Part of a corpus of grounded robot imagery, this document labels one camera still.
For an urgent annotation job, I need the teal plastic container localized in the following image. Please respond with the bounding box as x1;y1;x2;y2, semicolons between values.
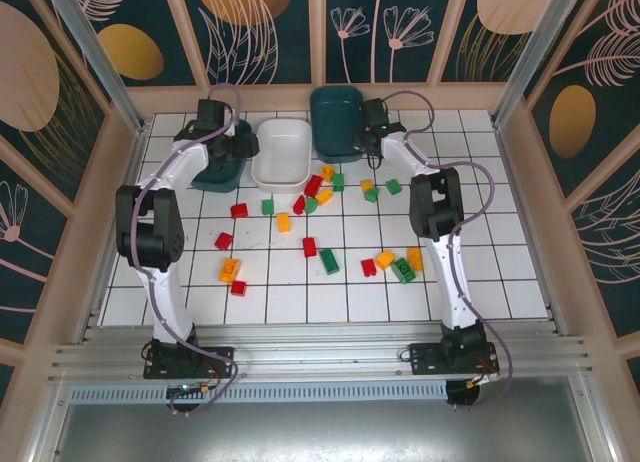
189;119;254;194
308;85;369;166

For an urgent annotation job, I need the aluminium side rail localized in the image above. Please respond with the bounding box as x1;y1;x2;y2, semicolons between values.
492;114;564;336
74;124;151;346

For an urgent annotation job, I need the aluminium front rail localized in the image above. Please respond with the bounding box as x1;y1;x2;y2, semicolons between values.
49;321;591;383

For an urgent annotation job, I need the grey metal sheet panel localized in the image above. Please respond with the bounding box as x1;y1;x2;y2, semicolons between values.
49;376;616;462

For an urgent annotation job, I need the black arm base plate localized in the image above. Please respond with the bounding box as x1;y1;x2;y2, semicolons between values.
408;342;500;378
143;345;235;380

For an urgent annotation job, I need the slotted grey cable duct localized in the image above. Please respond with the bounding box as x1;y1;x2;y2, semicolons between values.
69;381;449;404

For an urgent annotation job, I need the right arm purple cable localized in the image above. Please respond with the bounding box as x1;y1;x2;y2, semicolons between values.
384;89;515;408

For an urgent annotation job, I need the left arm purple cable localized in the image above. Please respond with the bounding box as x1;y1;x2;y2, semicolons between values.
119;84;245;417

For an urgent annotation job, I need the aluminium corner post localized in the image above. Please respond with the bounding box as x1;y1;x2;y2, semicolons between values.
39;0;152;133
492;0;581;128

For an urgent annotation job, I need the orange connector with wires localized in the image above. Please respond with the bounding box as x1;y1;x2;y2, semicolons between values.
167;381;214;399
467;369;501;387

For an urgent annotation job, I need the white plastic container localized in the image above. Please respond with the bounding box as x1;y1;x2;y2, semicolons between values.
250;119;312;196

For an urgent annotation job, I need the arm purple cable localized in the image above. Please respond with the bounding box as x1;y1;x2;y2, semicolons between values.
119;84;245;417
384;89;515;408

